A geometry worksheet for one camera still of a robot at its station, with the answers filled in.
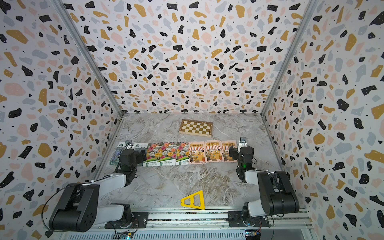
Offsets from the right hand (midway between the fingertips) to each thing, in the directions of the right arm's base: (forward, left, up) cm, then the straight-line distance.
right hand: (242, 145), depth 93 cm
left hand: (-5, +65, +1) cm, 65 cm away
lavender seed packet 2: (+2, +67, -6) cm, 68 cm away
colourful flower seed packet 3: (-2, +38, -9) cm, 39 cm away
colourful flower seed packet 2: (-3, +48, -7) cm, 48 cm away
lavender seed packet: (-8, +80, -6) cm, 81 cm away
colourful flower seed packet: (-4, +57, -7) cm, 58 cm away
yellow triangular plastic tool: (-29, +30, -7) cm, 42 cm away
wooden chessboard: (+19, +31, -5) cm, 36 cm away
